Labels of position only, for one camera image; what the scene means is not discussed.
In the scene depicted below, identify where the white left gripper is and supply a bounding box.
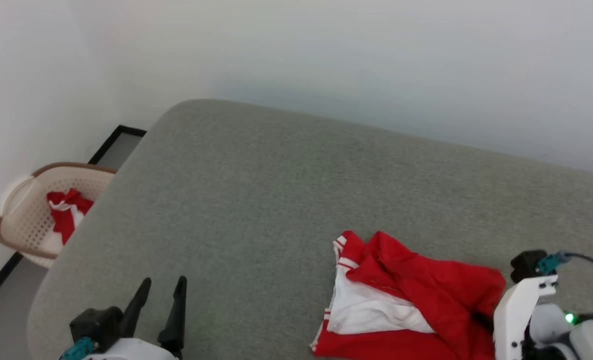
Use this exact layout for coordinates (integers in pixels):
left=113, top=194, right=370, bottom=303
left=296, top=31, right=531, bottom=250
left=84, top=275, right=188, bottom=360

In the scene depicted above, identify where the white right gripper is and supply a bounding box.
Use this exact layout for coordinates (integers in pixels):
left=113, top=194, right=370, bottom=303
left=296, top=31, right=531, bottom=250
left=471, top=274, right=560, bottom=360

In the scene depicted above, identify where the red and white jersey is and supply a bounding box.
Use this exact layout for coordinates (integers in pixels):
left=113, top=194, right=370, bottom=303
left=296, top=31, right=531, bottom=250
left=310, top=230, right=506, bottom=360

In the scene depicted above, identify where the red garment in basket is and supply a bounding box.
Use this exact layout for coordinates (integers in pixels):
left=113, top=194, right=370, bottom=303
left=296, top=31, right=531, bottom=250
left=46, top=188, right=95, bottom=246

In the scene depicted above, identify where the beige plastic laundry basket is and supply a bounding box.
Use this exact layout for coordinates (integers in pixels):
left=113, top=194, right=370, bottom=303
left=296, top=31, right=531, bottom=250
left=0, top=161, right=117, bottom=268

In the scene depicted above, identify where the black floor edge strip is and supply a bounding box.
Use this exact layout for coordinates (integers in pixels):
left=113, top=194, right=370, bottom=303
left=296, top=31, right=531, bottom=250
left=0, top=125, right=147, bottom=316

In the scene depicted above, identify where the teal left camera connector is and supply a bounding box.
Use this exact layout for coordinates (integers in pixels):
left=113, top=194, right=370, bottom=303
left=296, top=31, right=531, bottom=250
left=59, top=336, right=97, bottom=360

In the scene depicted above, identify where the teal camera connector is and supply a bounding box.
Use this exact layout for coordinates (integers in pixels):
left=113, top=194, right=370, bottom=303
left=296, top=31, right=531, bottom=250
left=59, top=336, right=97, bottom=360
left=536, top=252, right=571, bottom=276

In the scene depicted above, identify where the teal right camera connector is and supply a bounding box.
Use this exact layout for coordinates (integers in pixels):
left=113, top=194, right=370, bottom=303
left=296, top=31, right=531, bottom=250
left=536, top=252, right=571, bottom=276

